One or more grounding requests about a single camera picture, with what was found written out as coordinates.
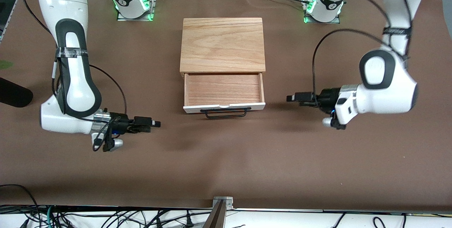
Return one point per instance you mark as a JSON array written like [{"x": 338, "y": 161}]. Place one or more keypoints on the black cylindrical object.
[{"x": 14, "y": 95}]

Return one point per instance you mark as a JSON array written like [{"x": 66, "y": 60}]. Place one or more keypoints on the white-fronted wooden drawer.
[{"x": 222, "y": 90}]

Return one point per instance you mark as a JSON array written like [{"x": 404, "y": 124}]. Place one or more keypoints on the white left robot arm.
[{"x": 388, "y": 93}]

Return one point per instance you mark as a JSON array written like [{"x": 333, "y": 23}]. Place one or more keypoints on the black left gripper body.
[{"x": 327, "y": 98}]

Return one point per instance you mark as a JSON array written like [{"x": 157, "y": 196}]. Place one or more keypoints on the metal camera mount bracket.
[{"x": 217, "y": 217}]

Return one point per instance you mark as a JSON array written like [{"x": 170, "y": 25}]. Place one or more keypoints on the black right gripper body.
[{"x": 121, "y": 122}]

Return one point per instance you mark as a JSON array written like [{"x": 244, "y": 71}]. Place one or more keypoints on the light wooden drawer cabinet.
[{"x": 222, "y": 44}]

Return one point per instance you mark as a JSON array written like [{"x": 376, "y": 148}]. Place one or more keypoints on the brown table cover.
[{"x": 226, "y": 157}]

